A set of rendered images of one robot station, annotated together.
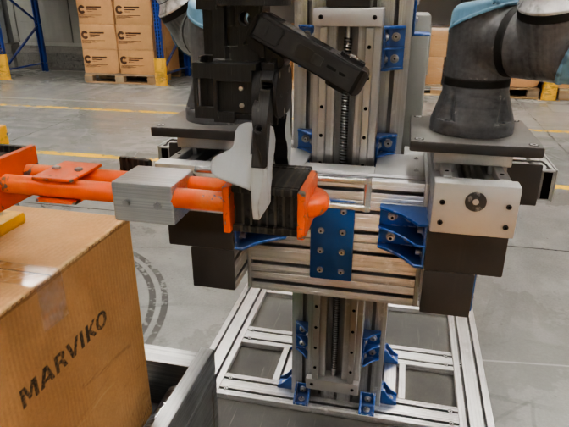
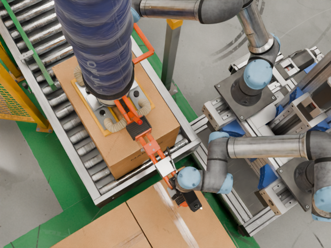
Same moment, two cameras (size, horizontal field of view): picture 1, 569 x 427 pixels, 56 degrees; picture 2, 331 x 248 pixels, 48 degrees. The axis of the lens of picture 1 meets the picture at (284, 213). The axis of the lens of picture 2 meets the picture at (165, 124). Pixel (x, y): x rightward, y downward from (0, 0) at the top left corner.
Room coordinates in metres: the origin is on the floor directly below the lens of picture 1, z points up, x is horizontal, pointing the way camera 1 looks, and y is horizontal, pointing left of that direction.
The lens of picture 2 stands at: (0.28, -0.01, 2.70)
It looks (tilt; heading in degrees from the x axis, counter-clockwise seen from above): 72 degrees down; 35
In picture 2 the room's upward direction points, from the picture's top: 10 degrees clockwise
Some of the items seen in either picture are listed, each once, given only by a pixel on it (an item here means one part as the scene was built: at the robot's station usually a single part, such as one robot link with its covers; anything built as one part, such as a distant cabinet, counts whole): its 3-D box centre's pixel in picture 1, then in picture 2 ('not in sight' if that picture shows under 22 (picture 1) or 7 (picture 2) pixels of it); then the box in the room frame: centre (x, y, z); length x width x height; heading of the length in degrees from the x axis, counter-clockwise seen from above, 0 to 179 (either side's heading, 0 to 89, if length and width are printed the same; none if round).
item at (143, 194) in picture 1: (155, 194); (164, 168); (0.56, 0.14, 1.07); 0.07 x 0.07 x 0.04; 77
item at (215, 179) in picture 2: not in sight; (216, 177); (0.61, -0.04, 1.38); 0.11 x 0.11 x 0.08; 38
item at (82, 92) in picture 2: not in sight; (95, 102); (0.57, 0.62, 0.97); 0.34 x 0.10 x 0.05; 77
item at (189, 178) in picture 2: not in sight; (188, 178); (0.54, 0.03, 1.38); 0.09 x 0.08 x 0.11; 128
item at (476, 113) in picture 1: (473, 102); (314, 175); (1.00, -0.35, 1.09); 0.15 x 0.15 x 0.10
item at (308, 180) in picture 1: (272, 201); (180, 194); (0.52, 0.01, 1.08); 0.08 x 0.07 x 0.05; 77
